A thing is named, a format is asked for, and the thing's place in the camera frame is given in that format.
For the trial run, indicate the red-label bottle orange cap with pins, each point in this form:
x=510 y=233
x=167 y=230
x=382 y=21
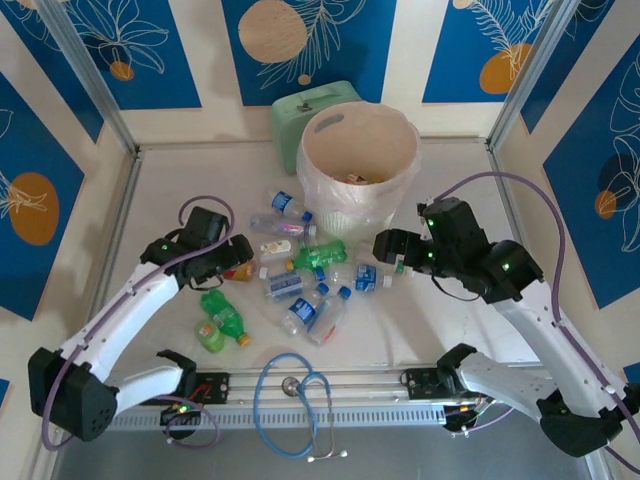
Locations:
x=240 y=273

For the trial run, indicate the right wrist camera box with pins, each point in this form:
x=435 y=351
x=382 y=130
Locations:
x=425 y=207

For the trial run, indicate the clear bottle with pink label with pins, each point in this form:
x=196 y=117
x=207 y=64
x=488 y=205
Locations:
x=280 y=225

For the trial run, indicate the aluminium frame post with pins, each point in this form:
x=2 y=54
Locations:
x=540 y=65
x=90 y=75

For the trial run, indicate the aluminium table edge rail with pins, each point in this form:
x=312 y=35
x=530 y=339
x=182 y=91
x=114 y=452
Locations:
x=360 y=387

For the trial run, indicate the crushed clear blue-label bottle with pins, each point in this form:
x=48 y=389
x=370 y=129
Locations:
x=282 y=286

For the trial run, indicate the short light green bottle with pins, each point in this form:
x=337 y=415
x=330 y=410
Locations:
x=209 y=336

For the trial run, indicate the square clear bottle orange label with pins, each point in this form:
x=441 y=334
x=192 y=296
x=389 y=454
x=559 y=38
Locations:
x=275 y=248

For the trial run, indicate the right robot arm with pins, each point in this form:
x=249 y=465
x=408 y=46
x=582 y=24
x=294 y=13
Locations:
x=540 y=325

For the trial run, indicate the cream ribbed plastic bin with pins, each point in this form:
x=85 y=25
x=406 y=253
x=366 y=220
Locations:
x=350 y=225

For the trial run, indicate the mint green carry case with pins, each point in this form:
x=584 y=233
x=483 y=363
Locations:
x=295 y=130

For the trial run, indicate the blue stethoscope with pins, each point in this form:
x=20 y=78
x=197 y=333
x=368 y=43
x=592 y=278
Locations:
x=289 y=385

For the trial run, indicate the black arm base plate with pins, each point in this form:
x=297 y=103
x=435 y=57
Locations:
x=420 y=385
x=215 y=387

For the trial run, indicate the clear plastic bin liner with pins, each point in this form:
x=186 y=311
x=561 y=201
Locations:
x=320 y=195

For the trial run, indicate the clear red-print bottle blue cap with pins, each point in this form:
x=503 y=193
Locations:
x=327 y=317

